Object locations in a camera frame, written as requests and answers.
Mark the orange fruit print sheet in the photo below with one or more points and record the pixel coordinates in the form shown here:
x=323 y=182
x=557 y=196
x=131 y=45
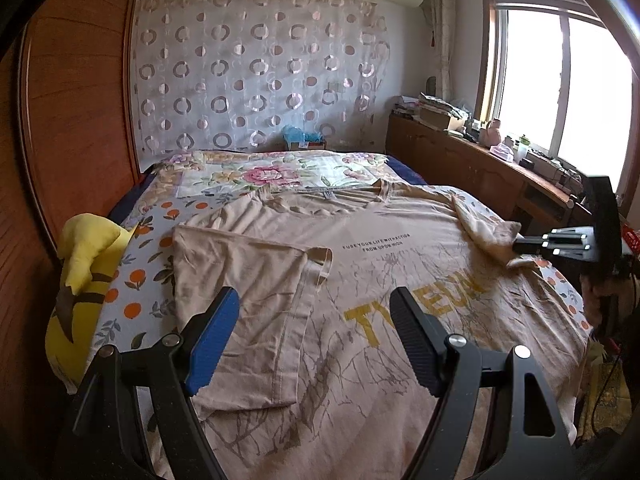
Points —
x=150 y=275

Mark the bottle with green lid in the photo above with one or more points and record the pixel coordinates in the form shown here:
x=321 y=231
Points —
x=522 y=149

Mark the dark blue blanket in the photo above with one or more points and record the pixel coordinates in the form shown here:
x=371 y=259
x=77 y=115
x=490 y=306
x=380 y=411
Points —
x=407 y=170

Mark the white window curtain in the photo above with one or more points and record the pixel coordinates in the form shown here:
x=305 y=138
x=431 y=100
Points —
x=442 y=35

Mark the small cardboard box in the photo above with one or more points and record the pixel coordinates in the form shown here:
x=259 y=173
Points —
x=307 y=145

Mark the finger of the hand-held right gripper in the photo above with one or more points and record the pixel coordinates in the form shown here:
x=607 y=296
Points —
x=550 y=251
x=570 y=234

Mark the pink figurine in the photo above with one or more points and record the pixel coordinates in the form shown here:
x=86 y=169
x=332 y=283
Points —
x=492 y=131

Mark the stack of papers and books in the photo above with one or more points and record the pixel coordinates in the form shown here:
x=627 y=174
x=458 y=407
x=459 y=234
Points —
x=435 y=110

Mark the beige printed t-shirt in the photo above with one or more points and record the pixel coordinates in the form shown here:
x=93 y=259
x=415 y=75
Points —
x=400 y=265

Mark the wooden wardrobe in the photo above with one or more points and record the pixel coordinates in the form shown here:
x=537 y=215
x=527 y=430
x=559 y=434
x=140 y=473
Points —
x=75 y=110

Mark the yellow plush toy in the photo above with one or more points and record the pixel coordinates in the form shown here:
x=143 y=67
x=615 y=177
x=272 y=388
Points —
x=85 y=245

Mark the window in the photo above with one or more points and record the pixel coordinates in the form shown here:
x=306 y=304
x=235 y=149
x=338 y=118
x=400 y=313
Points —
x=535 y=75

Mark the person's right forearm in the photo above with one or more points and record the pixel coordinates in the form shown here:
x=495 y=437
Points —
x=597 y=300

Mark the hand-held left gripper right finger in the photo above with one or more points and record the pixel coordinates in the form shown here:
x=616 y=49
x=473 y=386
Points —
x=415 y=340

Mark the blue plastic bag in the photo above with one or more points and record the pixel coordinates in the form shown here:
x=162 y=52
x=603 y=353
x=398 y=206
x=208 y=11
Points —
x=300 y=134

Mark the white power strip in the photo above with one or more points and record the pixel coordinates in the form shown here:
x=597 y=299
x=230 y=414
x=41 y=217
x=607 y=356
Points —
x=547 y=165

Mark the wooden cabinet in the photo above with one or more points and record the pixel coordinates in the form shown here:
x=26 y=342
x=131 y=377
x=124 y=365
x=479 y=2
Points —
x=460 y=170

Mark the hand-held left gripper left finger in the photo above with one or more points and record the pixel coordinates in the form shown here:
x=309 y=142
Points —
x=215 y=340

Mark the sheer circle pattern curtain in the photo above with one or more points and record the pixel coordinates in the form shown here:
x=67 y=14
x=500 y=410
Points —
x=250 y=60

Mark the floral quilted blanket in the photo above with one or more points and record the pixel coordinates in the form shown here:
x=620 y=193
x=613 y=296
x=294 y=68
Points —
x=270 y=176

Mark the pink tissue pack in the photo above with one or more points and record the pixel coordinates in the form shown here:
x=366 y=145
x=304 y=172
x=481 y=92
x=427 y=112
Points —
x=501 y=152

